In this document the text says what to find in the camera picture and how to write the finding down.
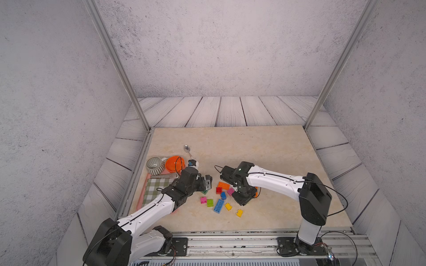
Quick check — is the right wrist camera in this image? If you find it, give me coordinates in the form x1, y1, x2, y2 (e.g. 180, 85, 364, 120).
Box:
220, 166, 237, 186

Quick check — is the grey ribbed cup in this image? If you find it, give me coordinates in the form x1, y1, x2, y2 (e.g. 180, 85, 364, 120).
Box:
145, 156, 167, 176

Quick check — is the metal spoon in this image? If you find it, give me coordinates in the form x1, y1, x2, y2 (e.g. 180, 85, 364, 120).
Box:
184, 145, 195, 160

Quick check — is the orange plastic bowl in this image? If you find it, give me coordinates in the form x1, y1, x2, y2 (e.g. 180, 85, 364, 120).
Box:
165, 156, 185, 175

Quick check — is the long blue lego brick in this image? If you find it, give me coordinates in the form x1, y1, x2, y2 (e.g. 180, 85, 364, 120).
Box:
214, 199, 225, 213

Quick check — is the green checkered cloth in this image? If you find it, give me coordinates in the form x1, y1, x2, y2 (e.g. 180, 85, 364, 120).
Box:
141, 178, 174, 207

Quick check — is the right frame post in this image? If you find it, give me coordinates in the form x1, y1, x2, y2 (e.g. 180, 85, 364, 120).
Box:
303, 0, 379, 132

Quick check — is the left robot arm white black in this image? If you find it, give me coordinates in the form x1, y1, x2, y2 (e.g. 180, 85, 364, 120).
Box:
83, 166, 213, 266

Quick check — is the orange long lego brick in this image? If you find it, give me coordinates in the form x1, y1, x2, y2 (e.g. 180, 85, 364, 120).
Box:
217, 182, 230, 191

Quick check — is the pink tray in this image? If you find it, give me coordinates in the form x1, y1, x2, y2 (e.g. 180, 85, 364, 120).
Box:
136, 173, 179, 211

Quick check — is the left frame post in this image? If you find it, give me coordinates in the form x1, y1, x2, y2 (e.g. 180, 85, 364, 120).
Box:
83, 0, 151, 131

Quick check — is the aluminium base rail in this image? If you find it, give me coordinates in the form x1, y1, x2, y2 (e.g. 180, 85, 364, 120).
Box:
130, 227, 381, 266

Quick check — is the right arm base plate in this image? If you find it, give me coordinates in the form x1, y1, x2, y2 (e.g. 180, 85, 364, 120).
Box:
276, 237, 328, 257

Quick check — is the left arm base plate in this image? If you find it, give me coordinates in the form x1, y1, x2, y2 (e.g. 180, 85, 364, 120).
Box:
146, 237, 189, 257

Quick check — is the frame post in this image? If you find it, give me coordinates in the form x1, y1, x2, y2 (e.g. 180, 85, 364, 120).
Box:
303, 0, 379, 132
83, 0, 151, 131

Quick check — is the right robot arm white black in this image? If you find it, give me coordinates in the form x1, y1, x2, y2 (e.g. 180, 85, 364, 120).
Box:
220, 161, 332, 247

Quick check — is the magenta lego brick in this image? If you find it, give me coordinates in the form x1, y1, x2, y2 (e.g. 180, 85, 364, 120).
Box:
227, 187, 235, 196

